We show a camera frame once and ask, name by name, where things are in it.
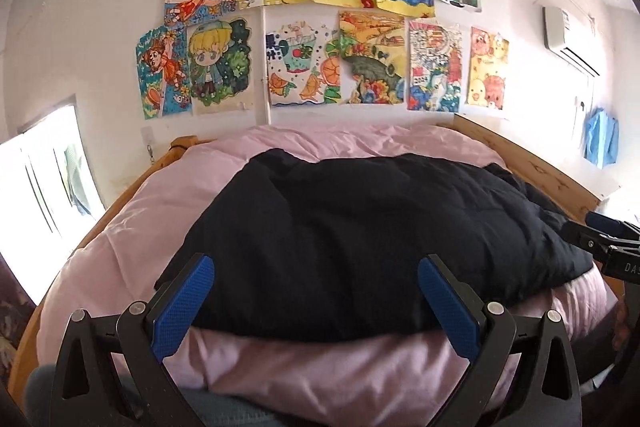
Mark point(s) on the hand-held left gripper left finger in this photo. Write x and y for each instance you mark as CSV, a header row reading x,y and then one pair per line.
x,y
182,307

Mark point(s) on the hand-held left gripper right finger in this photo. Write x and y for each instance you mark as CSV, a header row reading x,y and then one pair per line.
x,y
450,307

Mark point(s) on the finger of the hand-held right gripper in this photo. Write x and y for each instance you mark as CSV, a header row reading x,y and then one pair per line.
x,y
612,224
582,234

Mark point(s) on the black padded jacket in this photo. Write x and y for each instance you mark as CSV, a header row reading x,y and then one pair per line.
x,y
350,232

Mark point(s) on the person's right hand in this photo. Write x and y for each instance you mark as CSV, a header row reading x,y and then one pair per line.
x,y
622,324

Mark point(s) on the hanging blue garment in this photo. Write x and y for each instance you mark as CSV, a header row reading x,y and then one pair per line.
x,y
602,137

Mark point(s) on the pink duvet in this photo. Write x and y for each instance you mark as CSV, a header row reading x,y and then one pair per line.
x,y
325,372

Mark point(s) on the dark patterned cloth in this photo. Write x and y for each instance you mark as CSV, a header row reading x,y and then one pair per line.
x,y
12,307

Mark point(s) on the window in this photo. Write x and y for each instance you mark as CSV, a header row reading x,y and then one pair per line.
x,y
45,187

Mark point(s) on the pink pigs drawing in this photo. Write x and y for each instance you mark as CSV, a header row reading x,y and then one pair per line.
x,y
489,69

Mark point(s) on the white air conditioner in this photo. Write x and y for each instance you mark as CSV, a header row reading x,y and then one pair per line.
x,y
567,34

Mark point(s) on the whale city drawing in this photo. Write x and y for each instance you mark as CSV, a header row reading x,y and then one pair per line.
x,y
434,67

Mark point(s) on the flying girl blue drawing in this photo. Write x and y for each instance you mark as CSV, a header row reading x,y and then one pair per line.
x,y
162,74

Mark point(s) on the blond boy drawing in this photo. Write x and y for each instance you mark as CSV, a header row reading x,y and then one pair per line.
x,y
220,64

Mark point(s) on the yellow landscape drawing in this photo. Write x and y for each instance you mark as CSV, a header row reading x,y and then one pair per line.
x,y
372,57

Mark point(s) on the orange fruit glass drawing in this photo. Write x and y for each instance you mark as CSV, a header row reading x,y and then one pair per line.
x,y
302,64

